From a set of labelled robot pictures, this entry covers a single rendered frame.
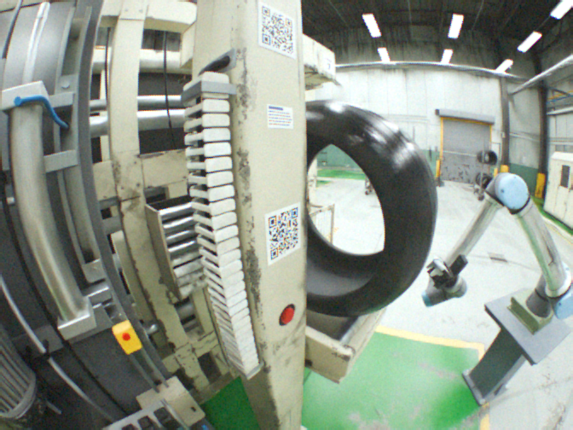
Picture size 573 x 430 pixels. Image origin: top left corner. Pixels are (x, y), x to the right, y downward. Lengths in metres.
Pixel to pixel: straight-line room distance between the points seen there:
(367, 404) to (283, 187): 1.38
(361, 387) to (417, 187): 1.33
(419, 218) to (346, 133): 0.20
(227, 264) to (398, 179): 0.29
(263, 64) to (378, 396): 1.57
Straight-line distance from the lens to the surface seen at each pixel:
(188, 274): 0.75
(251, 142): 0.26
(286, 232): 0.32
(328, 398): 1.49
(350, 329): 0.58
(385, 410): 1.51
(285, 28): 0.35
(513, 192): 0.92
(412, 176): 0.40
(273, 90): 0.30
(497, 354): 1.61
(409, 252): 0.42
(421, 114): 11.92
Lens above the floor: 1.34
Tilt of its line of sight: 18 degrees down
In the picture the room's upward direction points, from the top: 2 degrees counter-clockwise
